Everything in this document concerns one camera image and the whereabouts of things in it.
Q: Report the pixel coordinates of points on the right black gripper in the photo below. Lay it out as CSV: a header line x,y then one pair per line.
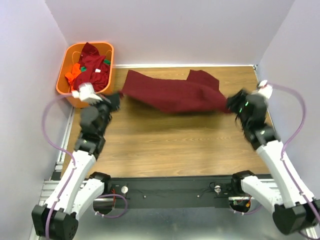
x,y
240,96

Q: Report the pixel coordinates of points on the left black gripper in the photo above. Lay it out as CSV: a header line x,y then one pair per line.
x,y
114,99

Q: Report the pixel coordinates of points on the maroon t shirt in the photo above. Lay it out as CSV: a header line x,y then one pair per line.
x,y
199,92

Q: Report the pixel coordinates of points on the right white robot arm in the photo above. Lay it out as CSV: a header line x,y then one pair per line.
x,y
293,206

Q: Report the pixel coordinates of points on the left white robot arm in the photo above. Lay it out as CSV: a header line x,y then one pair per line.
x,y
58,218

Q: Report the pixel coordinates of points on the dark red shirt in bin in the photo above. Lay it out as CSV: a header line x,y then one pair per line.
x,y
97,72

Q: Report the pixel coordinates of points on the green shirt in bin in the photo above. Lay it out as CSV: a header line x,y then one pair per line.
x,y
83,68

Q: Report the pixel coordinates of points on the orange shirt in bin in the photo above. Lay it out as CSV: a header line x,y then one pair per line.
x,y
71,76

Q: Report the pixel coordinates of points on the orange plastic bin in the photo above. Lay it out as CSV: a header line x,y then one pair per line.
x,y
72,56

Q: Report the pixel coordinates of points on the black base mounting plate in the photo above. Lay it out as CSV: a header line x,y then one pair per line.
x,y
179,192

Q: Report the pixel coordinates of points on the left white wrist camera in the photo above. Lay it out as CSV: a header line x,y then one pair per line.
x,y
86,93

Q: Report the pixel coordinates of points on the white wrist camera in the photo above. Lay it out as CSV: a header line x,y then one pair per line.
x,y
86,93
265,89

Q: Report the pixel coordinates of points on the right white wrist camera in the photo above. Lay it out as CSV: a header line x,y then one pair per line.
x,y
265,89

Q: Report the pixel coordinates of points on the aluminium extrusion rail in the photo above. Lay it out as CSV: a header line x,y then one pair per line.
x,y
48,188

